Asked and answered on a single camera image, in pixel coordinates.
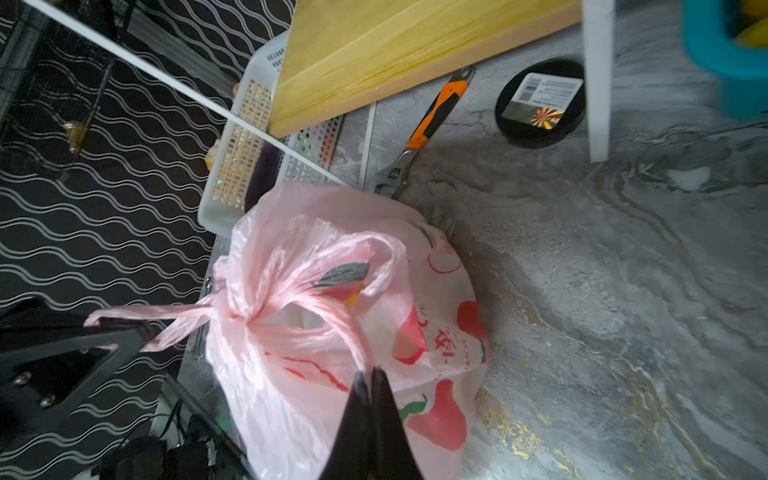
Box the orange handled wrench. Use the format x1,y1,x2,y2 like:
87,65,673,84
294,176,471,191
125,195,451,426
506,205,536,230
372,66,475,199

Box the teal plastic fruit basket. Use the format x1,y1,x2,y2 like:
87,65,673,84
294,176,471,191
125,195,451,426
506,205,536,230
683,1,767,121

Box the pink plastic grocery bag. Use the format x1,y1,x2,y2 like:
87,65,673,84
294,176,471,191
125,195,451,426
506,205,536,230
87,182,492,479

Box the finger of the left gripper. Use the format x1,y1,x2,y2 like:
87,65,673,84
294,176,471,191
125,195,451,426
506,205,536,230
1,297,151,450

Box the black tape roll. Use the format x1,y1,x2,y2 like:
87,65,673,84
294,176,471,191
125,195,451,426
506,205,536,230
494,58,586,149

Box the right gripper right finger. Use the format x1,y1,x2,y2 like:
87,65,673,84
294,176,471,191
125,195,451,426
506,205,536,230
370,367,422,479

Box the wooden two-tier shelf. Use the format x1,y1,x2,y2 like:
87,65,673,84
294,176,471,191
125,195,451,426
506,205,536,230
23,0,616,187

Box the black wire wall basket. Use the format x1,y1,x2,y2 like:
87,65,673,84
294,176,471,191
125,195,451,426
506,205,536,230
1,1,116,180

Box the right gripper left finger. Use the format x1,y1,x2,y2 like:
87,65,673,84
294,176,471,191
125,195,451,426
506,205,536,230
320,372,371,480

